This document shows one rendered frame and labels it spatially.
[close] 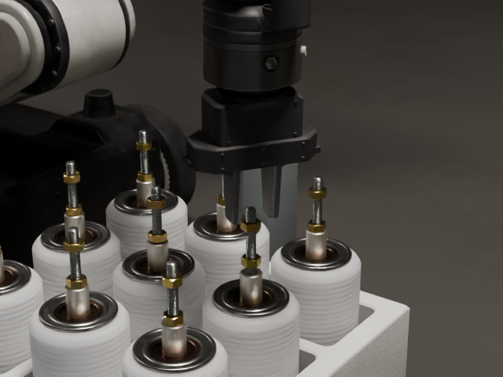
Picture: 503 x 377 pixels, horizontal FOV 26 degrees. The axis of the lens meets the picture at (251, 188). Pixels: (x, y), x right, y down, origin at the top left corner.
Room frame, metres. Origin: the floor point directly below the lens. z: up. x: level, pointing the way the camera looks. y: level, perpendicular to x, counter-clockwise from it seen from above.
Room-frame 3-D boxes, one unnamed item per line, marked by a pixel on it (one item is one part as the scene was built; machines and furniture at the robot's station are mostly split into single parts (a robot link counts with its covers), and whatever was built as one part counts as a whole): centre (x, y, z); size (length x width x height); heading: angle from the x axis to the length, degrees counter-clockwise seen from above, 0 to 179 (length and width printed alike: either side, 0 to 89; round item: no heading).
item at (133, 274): (1.01, 0.10, 0.25); 0.08 x 0.08 x 0.01
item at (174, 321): (0.84, 0.07, 0.29); 0.02 x 0.02 x 0.01; 36
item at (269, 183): (0.95, -0.02, 0.37); 0.03 x 0.02 x 0.06; 21
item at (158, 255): (1.01, 0.10, 0.26); 0.02 x 0.02 x 0.03
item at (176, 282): (0.84, 0.07, 0.32); 0.02 x 0.02 x 0.01; 36
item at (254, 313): (0.94, 0.00, 0.25); 0.08 x 0.08 x 0.01
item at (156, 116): (1.67, 0.18, 0.10); 0.20 x 0.05 x 0.20; 54
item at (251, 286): (0.94, 0.00, 0.26); 0.02 x 0.02 x 0.03
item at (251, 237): (0.94, 0.00, 0.31); 0.01 x 0.01 x 0.08
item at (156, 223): (1.01, 0.10, 0.30); 0.01 x 0.01 x 0.08
